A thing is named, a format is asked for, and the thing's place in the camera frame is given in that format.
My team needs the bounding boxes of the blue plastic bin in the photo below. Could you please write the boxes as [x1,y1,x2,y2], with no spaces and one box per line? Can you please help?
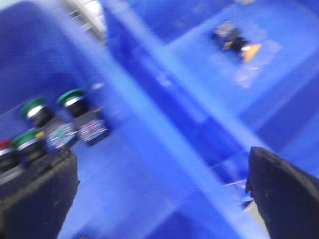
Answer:
[0,0,268,239]
[103,0,319,202]

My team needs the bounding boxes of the green push button lower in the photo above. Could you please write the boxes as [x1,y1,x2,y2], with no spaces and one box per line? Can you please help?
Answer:
[10,129,48,166]

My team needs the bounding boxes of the yellow push button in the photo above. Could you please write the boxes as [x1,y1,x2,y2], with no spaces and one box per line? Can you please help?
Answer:
[211,20,262,63]

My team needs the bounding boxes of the left blue plastic bin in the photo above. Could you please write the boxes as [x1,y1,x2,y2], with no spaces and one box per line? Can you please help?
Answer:
[0,0,268,239]

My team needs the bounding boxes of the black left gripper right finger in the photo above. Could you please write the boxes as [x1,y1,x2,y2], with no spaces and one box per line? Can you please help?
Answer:
[245,146,319,239]

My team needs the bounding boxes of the green push button upper left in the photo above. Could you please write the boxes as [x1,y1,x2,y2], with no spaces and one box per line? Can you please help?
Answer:
[19,97,78,150]

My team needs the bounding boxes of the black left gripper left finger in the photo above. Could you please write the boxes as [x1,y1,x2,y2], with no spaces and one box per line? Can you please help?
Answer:
[0,147,79,239]

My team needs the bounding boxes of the right blue plastic bin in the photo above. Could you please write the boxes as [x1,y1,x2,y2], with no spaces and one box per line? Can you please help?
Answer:
[103,0,319,202]

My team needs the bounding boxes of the red push button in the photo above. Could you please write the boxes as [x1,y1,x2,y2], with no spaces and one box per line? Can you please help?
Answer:
[0,139,19,175]

